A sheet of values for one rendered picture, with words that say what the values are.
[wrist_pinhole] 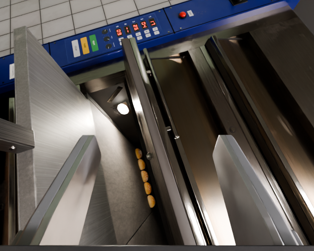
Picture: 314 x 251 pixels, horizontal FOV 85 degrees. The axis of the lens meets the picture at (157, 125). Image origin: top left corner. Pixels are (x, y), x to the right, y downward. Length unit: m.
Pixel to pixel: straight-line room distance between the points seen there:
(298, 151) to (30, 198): 0.69
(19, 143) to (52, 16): 0.84
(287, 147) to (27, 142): 0.66
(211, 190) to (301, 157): 0.30
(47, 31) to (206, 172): 0.91
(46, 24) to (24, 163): 0.81
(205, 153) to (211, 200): 0.14
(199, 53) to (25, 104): 0.60
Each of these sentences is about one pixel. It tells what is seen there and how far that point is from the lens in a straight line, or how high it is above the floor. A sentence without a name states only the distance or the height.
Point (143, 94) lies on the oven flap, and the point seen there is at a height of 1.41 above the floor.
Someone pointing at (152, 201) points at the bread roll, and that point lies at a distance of 1.52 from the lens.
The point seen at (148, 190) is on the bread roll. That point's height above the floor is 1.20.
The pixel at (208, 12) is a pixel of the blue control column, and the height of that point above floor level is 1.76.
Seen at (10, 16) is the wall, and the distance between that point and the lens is 1.23.
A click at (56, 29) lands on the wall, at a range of 1.01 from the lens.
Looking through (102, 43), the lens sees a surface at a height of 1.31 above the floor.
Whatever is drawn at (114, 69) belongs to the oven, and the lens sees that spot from 0.74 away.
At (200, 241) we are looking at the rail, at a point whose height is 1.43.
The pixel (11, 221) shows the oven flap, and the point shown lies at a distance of 0.69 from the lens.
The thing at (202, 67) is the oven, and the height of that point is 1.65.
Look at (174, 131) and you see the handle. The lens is 0.47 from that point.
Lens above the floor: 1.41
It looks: 1 degrees up
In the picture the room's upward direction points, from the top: 72 degrees clockwise
